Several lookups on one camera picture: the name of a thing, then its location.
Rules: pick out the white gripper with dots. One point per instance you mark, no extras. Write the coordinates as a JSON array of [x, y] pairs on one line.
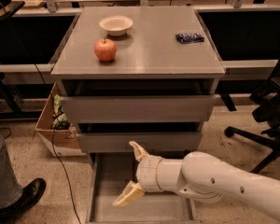
[[147, 173]]

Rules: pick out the grey bottom drawer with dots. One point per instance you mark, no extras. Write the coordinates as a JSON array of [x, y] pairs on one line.
[[111, 173]]

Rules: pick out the grey drawer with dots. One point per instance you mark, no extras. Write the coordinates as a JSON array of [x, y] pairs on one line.
[[119, 142], [111, 173], [138, 109]]

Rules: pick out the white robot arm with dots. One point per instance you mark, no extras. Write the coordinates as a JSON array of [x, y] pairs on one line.
[[200, 177]]

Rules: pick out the grey middle drawer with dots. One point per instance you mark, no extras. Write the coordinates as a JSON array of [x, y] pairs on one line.
[[119, 142]]

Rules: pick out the grey top drawer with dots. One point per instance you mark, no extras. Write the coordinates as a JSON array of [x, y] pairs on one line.
[[138, 109]]

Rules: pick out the grey drawer cabinet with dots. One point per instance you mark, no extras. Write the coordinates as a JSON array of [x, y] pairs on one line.
[[149, 62]]

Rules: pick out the cardboard box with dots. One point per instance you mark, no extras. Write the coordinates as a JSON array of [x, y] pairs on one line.
[[59, 142]]

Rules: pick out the green chip bag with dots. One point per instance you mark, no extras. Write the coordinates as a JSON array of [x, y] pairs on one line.
[[60, 119]]

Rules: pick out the black leather shoe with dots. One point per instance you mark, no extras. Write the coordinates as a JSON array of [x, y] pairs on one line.
[[31, 194]]

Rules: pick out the red apple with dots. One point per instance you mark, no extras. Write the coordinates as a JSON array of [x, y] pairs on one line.
[[105, 50]]

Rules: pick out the person's leg in jeans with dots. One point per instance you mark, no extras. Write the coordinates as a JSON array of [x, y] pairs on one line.
[[10, 189]]

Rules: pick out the white bowl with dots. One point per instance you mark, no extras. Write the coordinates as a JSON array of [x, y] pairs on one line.
[[116, 25]]

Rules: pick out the black office chair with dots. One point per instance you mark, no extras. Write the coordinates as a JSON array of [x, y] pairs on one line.
[[267, 95]]

